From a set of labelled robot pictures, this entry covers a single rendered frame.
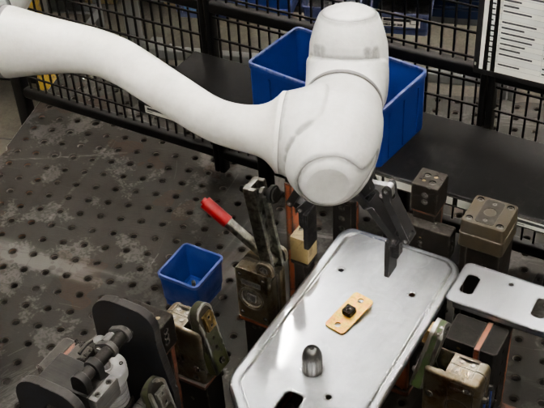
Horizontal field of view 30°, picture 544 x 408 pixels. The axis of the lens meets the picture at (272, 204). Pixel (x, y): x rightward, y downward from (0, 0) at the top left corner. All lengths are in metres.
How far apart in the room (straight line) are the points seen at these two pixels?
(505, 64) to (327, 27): 0.69
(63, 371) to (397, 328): 0.54
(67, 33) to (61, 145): 1.25
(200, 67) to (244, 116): 0.99
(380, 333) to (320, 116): 0.54
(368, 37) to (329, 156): 0.20
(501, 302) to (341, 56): 0.58
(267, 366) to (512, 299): 0.42
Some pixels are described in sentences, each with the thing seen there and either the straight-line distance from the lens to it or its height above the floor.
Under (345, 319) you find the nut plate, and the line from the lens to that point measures 1.63.
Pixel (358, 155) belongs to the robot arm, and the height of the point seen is 1.49.
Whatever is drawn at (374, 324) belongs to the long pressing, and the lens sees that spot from 1.64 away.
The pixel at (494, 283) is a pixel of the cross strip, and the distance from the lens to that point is 1.72.
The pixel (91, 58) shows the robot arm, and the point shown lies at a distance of 1.38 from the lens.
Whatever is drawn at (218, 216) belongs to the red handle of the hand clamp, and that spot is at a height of 1.13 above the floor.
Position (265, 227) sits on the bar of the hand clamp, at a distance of 1.59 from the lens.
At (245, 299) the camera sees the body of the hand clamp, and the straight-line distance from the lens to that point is 1.72.
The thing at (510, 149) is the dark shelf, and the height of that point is 1.03.
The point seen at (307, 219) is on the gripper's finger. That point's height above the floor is 1.19.
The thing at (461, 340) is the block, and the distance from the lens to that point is 1.65.
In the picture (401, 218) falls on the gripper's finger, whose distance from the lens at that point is 1.45.
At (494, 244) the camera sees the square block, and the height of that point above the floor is 1.03.
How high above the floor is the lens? 2.19
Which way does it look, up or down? 40 degrees down
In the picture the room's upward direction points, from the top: 4 degrees counter-clockwise
